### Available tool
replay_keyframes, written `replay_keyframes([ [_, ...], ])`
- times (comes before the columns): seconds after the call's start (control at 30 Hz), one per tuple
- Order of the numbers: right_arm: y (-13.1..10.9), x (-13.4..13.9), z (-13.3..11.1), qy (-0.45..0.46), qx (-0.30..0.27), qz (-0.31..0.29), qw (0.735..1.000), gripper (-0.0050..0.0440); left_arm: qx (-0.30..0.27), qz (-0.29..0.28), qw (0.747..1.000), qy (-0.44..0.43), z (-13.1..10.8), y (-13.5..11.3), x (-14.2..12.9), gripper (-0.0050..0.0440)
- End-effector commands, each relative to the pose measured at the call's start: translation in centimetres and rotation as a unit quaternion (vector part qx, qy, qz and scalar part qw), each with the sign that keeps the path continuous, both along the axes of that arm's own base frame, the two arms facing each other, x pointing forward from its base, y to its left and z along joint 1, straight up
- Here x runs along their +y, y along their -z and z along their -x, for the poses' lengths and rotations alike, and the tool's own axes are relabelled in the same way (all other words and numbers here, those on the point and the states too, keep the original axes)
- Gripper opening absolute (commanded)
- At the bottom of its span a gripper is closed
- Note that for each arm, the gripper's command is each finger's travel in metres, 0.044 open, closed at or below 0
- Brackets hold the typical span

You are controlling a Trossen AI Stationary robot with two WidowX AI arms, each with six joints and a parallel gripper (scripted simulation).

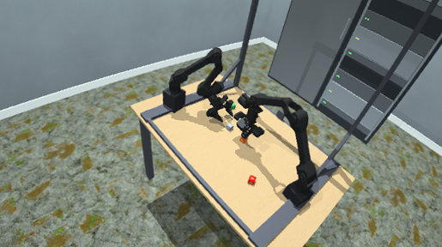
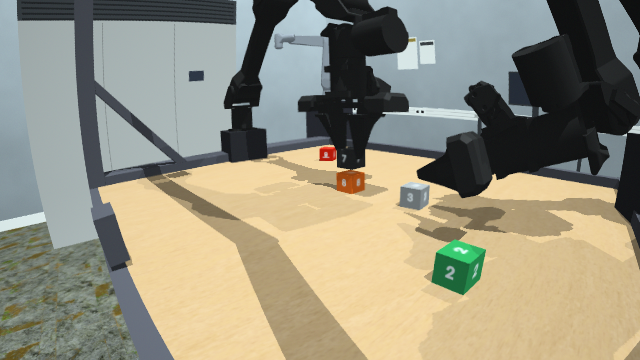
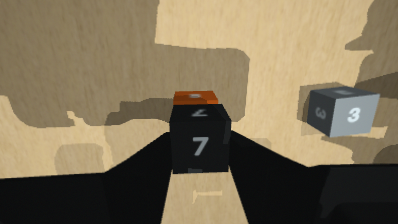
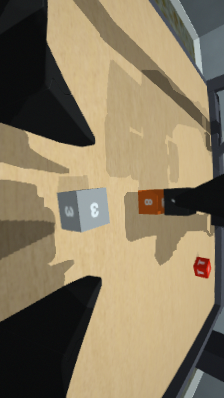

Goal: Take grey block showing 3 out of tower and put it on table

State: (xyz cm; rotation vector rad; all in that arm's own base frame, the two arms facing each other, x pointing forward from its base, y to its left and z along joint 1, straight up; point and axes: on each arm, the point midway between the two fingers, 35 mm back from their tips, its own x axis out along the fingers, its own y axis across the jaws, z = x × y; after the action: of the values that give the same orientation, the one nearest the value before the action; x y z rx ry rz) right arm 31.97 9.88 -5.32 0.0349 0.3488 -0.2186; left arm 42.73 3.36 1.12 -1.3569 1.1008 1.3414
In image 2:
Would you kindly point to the orange block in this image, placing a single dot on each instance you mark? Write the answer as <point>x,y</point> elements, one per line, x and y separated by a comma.
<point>350,181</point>

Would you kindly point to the green block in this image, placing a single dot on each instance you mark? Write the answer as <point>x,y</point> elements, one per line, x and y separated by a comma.
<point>458,266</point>

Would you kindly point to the red block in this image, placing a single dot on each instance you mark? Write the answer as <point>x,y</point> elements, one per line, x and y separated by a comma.
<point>327,153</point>

